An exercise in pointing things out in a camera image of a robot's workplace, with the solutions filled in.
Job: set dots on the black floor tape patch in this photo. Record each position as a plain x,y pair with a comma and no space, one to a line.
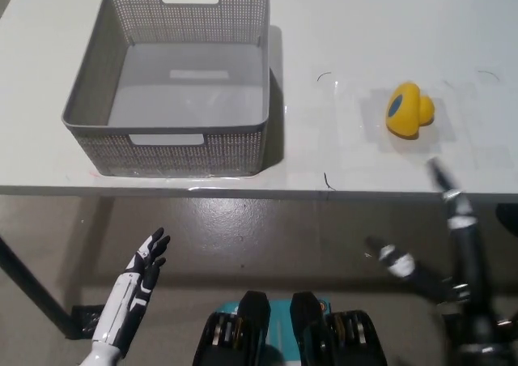
87,321

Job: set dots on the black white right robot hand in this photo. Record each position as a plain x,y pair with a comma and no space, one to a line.
465,252

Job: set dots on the black round object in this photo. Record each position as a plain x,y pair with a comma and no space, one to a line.
509,218

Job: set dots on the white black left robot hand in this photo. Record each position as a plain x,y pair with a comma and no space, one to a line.
121,301

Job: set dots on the grey perforated plastic basket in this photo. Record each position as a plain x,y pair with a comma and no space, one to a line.
178,151

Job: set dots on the black teal robot body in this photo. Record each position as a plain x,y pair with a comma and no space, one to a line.
251,333

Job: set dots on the black table leg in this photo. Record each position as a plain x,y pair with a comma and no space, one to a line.
32,281

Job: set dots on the yellow rubber duck toy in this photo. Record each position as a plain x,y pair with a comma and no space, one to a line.
408,117

